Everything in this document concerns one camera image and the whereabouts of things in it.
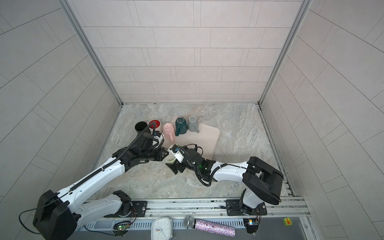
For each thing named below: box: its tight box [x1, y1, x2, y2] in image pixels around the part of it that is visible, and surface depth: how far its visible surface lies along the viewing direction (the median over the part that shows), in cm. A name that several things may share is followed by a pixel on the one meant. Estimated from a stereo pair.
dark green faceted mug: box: [175, 117, 188, 137], surface depth 96 cm
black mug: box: [134, 121, 148, 135], surface depth 94 cm
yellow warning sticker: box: [282, 217, 293, 226], surface depth 68 cm
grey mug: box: [187, 115, 200, 134], surface depth 98 cm
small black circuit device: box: [243, 218, 259, 234], surface depth 69 cm
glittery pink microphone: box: [183, 216, 236, 237], surface depth 65 cm
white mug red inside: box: [148, 119, 161, 134], surface depth 98 cm
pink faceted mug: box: [163, 123, 176, 142], surface depth 91 cm
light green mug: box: [165, 150, 177, 164], surface depth 73 cm
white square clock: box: [151, 217, 173, 240], surface depth 64 cm
